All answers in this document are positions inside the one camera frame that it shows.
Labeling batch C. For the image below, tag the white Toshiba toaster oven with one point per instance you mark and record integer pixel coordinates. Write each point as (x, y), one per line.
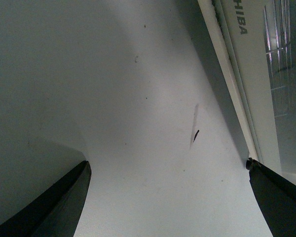
(216, 35)

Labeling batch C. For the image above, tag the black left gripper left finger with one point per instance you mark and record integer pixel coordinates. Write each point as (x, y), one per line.
(56, 212)

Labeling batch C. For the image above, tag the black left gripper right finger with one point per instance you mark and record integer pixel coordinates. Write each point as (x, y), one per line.
(276, 197)

